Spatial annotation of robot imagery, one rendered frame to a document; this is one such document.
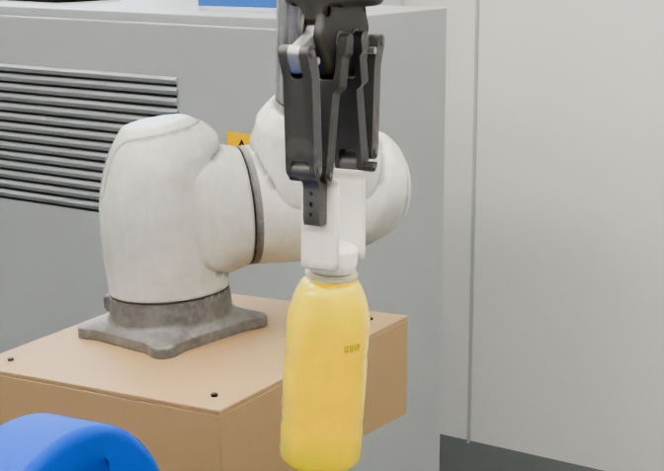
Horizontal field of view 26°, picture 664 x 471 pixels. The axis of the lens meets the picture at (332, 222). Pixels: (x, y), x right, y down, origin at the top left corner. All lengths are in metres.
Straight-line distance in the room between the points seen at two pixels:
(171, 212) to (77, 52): 1.42
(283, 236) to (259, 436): 0.29
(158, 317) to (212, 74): 1.18
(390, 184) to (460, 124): 2.24
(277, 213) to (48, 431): 0.68
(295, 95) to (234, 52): 1.82
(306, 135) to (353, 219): 0.11
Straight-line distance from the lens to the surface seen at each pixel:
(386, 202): 1.82
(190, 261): 1.77
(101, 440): 1.20
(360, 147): 1.11
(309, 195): 1.07
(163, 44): 2.97
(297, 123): 1.04
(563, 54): 3.89
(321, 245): 1.09
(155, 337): 1.78
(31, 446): 1.15
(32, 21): 3.23
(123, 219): 1.77
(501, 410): 4.17
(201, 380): 1.66
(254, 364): 1.70
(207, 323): 1.80
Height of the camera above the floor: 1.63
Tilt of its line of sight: 12 degrees down
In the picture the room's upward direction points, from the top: straight up
